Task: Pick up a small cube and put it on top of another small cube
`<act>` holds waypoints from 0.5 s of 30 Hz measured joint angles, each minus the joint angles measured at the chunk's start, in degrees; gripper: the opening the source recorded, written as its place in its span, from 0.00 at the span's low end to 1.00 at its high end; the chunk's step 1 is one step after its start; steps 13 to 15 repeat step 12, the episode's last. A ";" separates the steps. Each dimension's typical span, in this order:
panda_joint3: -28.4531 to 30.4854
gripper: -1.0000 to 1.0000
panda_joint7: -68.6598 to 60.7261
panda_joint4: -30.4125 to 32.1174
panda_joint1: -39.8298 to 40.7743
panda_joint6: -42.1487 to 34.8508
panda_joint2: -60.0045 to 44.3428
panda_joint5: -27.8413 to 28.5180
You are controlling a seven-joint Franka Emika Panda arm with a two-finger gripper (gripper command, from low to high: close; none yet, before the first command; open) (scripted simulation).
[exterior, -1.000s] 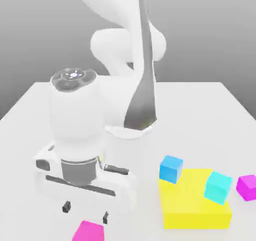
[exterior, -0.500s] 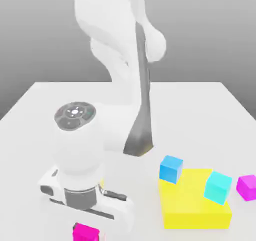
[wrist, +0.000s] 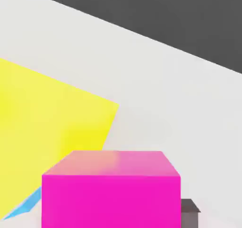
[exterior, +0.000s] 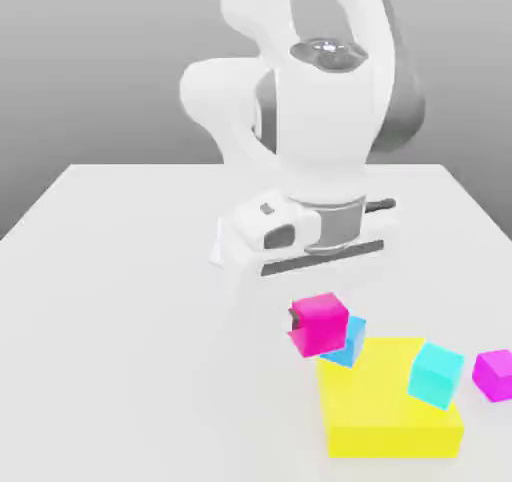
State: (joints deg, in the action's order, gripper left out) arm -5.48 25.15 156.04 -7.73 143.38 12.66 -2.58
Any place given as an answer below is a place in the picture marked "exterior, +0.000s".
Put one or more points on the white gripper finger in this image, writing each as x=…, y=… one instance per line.
x=295, y=322

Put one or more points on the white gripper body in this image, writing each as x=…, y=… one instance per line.
x=320, y=258

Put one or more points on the small pink cube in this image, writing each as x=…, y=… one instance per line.
x=322, y=326

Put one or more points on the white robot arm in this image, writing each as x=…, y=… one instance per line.
x=324, y=130

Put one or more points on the small blue cube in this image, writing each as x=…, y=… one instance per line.
x=354, y=342

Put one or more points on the small cyan cube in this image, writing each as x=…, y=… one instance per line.
x=436, y=376

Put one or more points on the small magenta cube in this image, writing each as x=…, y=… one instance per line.
x=494, y=374

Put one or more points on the large yellow box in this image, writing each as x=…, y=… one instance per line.
x=372, y=410

